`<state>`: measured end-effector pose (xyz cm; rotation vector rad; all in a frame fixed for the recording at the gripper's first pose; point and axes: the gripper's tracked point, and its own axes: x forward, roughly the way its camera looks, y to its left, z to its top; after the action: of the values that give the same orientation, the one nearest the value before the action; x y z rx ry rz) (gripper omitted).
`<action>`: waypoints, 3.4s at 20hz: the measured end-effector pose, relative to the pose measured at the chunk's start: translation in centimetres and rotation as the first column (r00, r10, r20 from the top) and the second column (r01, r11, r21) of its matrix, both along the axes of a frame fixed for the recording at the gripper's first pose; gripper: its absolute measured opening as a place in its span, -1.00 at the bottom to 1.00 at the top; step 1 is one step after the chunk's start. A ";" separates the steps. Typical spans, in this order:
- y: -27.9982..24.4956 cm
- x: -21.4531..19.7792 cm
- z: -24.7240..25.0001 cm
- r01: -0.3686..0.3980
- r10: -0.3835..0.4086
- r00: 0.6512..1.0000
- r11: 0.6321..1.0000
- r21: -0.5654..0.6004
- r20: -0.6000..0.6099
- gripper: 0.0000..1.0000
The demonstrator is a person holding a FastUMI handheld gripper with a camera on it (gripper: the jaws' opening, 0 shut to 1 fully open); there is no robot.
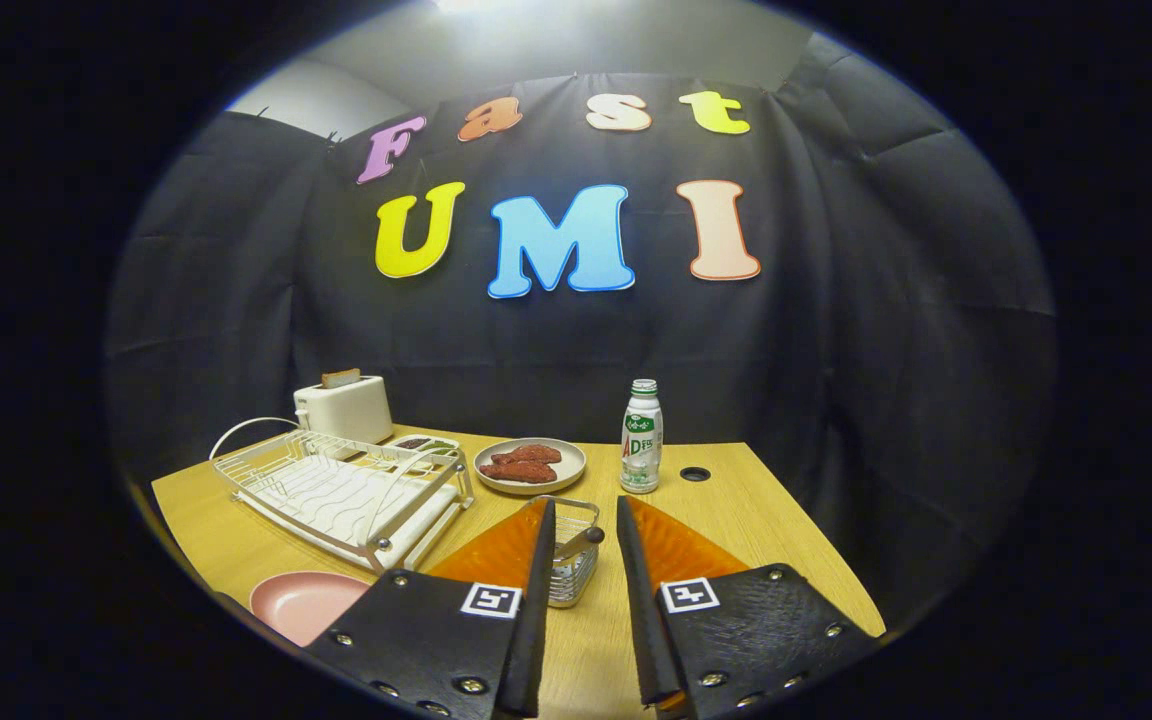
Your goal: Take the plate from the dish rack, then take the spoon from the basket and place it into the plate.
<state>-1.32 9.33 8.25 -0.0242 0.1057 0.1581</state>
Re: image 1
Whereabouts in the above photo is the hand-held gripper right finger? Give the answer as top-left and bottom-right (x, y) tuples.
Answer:
(616, 495), (882, 720)

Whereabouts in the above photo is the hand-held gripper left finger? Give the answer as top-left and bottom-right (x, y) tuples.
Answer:
(304, 497), (557, 720)

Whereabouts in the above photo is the metal wire basket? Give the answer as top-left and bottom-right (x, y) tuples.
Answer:
(531, 495), (604, 609)

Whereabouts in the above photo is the wooden handled spoon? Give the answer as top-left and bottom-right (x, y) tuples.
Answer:
(554, 527), (605, 561)

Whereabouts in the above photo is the pink plate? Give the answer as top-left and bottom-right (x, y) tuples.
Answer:
(250, 571), (372, 648)

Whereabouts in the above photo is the white wire dish rack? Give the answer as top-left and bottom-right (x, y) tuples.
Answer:
(209, 417), (475, 573)

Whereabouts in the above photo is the beige plate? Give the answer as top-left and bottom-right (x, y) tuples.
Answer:
(473, 437), (588, 497)

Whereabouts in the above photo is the white bottle green label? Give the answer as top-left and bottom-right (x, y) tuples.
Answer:
(620, 379), (664, 495)

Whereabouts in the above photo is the white divided tray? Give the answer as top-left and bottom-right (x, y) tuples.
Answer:
(391, 434), (462, 461)

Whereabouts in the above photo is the white plastic drip tray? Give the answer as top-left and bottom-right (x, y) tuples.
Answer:
(251, 455), (462, 566)

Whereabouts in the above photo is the white toaster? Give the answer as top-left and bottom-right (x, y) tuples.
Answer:
(293, 375), (395, 446)

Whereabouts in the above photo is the black backdrop cloth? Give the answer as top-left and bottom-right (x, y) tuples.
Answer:
(104, 30), (1057, 621)

